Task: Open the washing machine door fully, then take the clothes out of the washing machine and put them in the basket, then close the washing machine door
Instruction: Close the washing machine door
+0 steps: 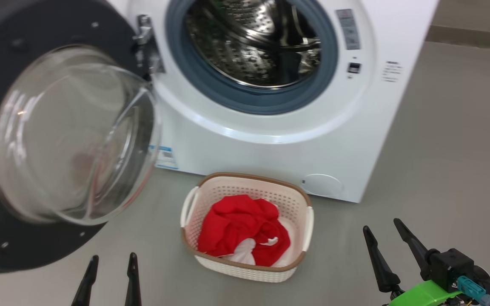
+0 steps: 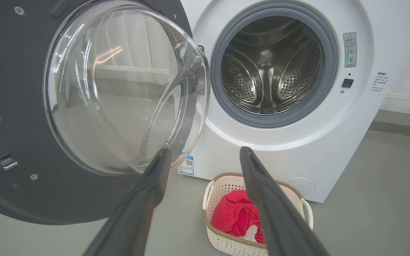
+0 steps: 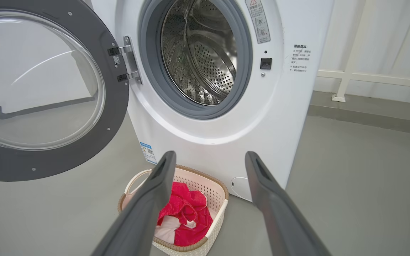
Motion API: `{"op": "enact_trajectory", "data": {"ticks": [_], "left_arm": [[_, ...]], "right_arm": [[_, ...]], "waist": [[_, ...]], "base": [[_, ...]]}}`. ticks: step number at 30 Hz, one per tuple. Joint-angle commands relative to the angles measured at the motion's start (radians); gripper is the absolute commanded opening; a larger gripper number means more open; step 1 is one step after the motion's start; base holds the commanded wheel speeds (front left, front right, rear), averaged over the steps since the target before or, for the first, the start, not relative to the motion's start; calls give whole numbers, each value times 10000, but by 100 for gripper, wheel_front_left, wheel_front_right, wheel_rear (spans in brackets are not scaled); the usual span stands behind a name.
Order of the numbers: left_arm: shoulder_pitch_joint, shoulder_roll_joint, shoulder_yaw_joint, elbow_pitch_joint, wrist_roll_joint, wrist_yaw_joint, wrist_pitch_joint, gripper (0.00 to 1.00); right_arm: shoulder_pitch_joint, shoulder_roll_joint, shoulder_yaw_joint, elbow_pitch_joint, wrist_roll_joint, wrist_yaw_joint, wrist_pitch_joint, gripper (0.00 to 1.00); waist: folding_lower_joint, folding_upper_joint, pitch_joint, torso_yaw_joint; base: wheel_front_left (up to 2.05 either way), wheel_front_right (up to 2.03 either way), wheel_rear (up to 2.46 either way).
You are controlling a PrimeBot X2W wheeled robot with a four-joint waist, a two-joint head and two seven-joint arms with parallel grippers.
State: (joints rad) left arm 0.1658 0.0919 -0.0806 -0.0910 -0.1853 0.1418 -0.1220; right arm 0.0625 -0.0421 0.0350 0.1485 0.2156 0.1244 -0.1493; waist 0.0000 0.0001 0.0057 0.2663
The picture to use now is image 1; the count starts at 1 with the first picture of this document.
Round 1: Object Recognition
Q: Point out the red and white garment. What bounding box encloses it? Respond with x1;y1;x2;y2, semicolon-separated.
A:
197;194;294;267

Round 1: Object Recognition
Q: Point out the blue energy label sticker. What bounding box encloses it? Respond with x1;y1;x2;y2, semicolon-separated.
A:
149;144;179;170

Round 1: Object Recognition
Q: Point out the grey warning sticker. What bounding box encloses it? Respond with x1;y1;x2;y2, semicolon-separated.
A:
336;8;361;51

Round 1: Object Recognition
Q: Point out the white washing machine body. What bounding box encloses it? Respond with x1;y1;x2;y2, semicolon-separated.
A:
105;0;440;203

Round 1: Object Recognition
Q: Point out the cream perforated laundry basket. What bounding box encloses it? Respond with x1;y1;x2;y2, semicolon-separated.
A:
180;172;315;283

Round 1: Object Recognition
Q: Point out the grey rubber door gasket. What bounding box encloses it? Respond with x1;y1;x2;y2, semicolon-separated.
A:
165;0;339;115

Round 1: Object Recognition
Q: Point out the round white filter cover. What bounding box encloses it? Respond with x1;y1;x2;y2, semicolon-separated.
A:
302;173;344;198

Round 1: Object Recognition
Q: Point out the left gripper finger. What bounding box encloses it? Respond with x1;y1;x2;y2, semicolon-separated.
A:
125;252;142;306
71;255;100;306

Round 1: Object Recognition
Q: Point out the metal door hinge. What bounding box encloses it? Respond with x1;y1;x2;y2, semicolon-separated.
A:
132;15;165;81

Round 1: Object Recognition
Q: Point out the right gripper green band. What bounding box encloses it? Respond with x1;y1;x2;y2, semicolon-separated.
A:
363;218;462;306

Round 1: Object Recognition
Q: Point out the teal cable connector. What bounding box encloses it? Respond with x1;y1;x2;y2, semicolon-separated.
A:
458;275;487;300

